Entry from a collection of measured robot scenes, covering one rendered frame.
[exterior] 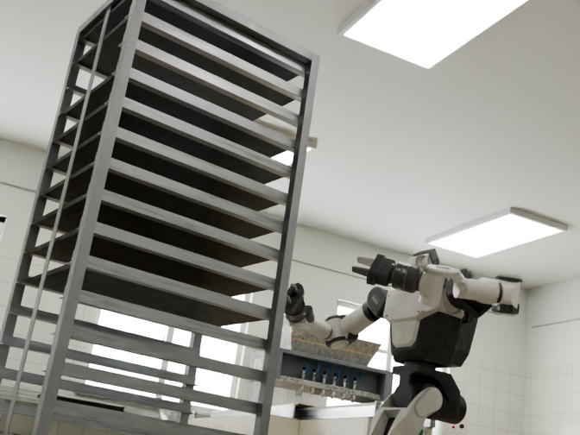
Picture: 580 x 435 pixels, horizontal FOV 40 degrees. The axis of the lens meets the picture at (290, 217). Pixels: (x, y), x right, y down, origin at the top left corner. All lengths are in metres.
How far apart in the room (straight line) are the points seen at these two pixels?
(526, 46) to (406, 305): 2.20
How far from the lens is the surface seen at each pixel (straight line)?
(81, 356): 2.48
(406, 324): 2.94
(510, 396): 9.04
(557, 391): 8.81
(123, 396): 2.54
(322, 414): 3.99
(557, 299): 9.04
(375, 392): 4.50
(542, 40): 4.69
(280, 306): 2.30
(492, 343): 8.96
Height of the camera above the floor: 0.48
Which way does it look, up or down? 19 degrees up
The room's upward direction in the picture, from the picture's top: 8 degrees clockwise
